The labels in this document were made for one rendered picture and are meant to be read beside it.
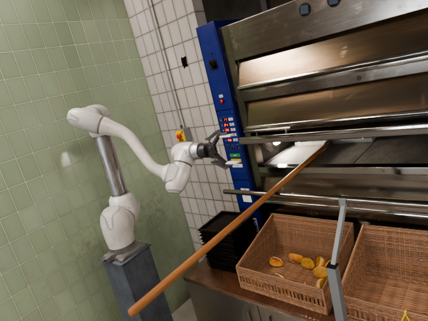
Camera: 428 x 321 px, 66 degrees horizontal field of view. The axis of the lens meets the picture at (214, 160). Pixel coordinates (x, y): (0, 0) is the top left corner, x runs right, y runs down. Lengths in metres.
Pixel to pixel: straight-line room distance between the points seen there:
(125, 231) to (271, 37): 1.35
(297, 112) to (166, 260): 1.68
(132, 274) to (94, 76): 1.38
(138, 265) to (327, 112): 1.34
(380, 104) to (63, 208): 1.96
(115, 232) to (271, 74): 1.25
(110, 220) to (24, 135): 0.77
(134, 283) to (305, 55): 1.56
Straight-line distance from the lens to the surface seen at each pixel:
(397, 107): 1.80
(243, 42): 2.11
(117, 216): 1.90
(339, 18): 1.84
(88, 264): 2.54
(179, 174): 1.71
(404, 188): 1.96
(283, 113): 2.03
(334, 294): 1.63
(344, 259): 2.02
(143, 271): 2.03
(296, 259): 2.22
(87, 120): 1.83
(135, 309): 1.18
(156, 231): 2.82
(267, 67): 2.04
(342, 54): 1.84
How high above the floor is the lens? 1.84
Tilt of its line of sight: 14 degrees down
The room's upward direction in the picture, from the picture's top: 14 degrees counter-clockwise
